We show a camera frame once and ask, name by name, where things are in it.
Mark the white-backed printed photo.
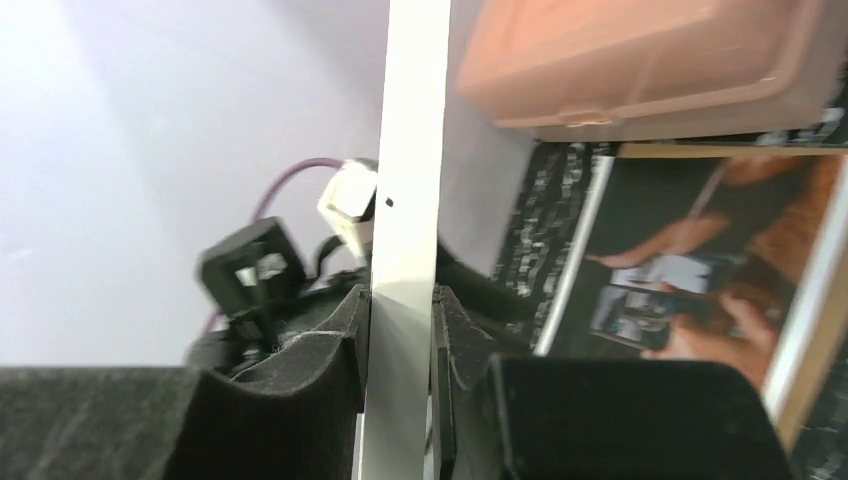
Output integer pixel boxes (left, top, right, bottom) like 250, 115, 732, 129
357, 0, 848, 480

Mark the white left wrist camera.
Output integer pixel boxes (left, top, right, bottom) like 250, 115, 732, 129
317, 158, 378, 265

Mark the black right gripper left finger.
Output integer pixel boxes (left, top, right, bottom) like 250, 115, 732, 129
1, 286, 370, 479

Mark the pink plastic storage box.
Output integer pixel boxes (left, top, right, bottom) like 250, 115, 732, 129
457, 0, 847, 141

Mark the brown cardboard backing board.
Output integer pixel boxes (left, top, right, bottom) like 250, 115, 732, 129
610, 149, 847, 448

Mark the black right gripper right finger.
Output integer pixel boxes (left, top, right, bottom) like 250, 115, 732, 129
431, 287, 795, 479

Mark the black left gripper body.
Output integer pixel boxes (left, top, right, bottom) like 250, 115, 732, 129
188, 217, 368, 371

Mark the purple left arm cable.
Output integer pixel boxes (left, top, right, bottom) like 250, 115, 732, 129
205, 157, 346, 336

